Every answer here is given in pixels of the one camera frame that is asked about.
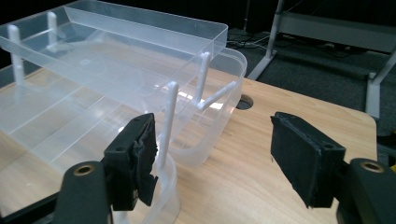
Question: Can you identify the grey metal table frame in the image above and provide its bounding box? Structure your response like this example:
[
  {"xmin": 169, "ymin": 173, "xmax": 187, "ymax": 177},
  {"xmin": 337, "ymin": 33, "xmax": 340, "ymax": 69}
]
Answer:
[{"xmin": 247, "ymin": 0, "xmax": 396, "ymax": 120}]

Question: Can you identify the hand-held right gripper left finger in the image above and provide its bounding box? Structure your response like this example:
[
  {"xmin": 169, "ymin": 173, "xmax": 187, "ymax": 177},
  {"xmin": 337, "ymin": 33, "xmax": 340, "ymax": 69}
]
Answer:
[{"xmin": 102, "ymin": 112, "xmax": 159, "ymax": 212}]

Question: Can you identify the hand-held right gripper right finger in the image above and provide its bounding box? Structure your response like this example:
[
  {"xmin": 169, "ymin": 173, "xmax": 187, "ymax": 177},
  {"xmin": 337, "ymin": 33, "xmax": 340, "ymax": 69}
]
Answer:
[{"xmin": 270, "ymin": 111, "xmax": 347, "ymax": 209}]

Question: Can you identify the translucent plastic plain tray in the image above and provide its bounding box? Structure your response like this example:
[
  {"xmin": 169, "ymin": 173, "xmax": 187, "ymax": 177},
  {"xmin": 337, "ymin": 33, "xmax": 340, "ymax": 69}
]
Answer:
[{"xmin": 0, "ymin": 0, "xmax": 229, "ymax": 108}]

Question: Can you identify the translucent plastic divided tray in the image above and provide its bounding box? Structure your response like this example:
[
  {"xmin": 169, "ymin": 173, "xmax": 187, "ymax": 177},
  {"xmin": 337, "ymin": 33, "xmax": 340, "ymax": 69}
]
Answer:
[{"xmin": 0, "ymin": 66, "xmax": 188, "ymax": 175}]

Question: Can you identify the translucent plastic storage box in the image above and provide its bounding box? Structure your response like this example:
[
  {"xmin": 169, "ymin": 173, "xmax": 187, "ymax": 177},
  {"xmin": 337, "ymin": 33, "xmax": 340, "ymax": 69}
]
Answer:
[{"xmin": 0, "ymin": 46, "xmax": 248, "ymax": 224}]

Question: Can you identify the bundle of floor cables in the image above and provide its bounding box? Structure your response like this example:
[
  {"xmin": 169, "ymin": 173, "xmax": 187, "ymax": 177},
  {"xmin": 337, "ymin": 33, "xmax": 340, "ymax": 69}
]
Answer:
[{"xmin": 227, "ymin": 28, "xmax": 276, "ymax": 50}]

